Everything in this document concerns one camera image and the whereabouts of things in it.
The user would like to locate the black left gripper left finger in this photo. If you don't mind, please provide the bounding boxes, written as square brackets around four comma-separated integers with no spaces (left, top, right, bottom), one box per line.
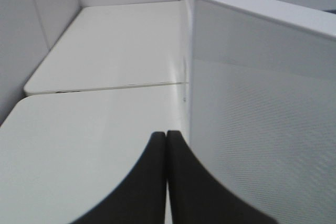
[76,132,166,223]

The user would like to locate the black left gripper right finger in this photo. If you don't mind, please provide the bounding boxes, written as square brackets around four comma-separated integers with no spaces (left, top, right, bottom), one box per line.
[166,131,276,223]

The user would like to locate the white microwave door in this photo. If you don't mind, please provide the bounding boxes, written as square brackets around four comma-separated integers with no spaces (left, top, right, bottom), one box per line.
[190,0,335,223]

